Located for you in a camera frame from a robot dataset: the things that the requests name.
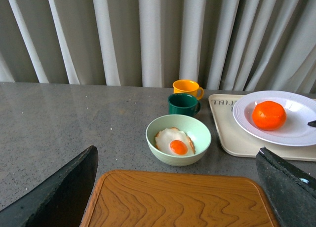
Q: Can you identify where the white ridged plate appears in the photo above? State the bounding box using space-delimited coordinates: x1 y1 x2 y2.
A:
232 91 316 147

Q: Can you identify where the wooden tray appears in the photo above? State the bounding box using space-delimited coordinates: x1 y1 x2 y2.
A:
81 170 278 227

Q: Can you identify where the dark green enamel mug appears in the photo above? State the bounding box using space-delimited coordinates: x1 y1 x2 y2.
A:
168 93 201 117

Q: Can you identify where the fake fried egg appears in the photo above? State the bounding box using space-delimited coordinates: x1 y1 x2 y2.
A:
155 127 196 156

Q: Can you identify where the light green bowl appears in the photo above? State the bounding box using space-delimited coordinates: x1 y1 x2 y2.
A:
146 114 211 166

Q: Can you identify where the orange fruit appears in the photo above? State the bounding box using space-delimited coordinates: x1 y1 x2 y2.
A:
252 101 287 131

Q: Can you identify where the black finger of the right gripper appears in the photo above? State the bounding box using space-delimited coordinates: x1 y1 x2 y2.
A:
308 120 316 127

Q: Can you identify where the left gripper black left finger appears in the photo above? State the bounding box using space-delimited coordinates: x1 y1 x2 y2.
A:
0 146 98 227

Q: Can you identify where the cream bear tray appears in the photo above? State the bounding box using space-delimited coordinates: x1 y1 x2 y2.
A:
208 94 316 161

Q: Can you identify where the yellow enamel mug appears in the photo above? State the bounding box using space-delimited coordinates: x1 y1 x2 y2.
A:
172 79 204 100

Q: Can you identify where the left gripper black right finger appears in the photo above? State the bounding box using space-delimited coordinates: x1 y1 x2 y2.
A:
256 148 316 227

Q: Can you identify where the grey curtain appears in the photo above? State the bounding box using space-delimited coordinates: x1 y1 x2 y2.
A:
0 0 316 93

